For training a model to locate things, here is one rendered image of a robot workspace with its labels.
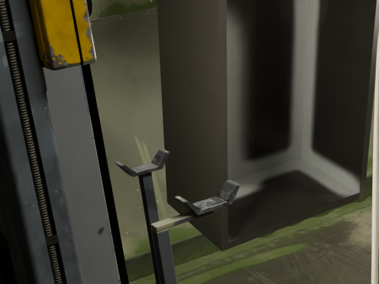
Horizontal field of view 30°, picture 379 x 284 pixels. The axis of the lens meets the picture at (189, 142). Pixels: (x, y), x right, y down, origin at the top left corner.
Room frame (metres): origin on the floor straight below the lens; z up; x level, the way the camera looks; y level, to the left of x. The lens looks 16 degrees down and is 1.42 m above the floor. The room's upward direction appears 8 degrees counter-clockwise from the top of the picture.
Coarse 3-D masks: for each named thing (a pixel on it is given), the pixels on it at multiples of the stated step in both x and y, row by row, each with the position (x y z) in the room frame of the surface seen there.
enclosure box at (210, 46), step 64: (192, 0) 2.01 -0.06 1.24; (256, 0) 2.39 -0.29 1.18; (320, 0) 2.44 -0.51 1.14; (192, 64) 2.05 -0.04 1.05; (256, 64) 2.43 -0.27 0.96; (320, 64) 2.46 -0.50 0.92; (192, 128) 2.10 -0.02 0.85; (256, 128) 2.48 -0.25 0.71; (320, 128) 2.49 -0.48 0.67; (192, 192) 2.15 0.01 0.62; (256, 192) 2.37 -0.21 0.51; (320, 192) 2.35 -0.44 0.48
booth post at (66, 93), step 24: (48, 72) 1.32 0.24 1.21; (72, 72) 1.34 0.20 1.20; (48, 96) 1.32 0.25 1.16; (72, 96) 1.34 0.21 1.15; (72, 120) 1.33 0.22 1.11; (72, 144) 1.33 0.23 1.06; (0, 168) 1.33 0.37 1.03; (72, 168) 1.32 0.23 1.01; (96, 168) 1.35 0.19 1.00; (0, 192) 1.39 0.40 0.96; (72, 192) 1.32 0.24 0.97; (96, 192) 1.34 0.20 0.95; (72, 216) 1.32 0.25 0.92; (96, 216) 1.34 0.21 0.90; (96, 240) 1.33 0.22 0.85; (96, 264) 1.33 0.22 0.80
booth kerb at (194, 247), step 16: (368, 176) 3.26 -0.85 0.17; (368, 192) 3.25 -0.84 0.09; (336, 208) 3.17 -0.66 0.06; (192, 240) 2.83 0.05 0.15; (208, 240) 2.87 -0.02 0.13; (144, 256) 2.73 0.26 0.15; (176, 256) 2.80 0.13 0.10; (192, 256) 2.83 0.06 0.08; (128, 272) 2.70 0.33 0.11; (144, 272) 2.73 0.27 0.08
